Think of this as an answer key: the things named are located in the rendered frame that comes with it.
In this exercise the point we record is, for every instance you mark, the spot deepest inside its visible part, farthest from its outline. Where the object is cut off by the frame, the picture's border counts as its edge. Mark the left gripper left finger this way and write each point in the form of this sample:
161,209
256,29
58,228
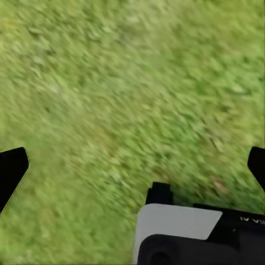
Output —
13,165

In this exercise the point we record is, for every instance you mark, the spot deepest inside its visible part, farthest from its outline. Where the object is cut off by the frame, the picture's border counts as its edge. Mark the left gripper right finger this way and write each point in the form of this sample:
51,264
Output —
256,163

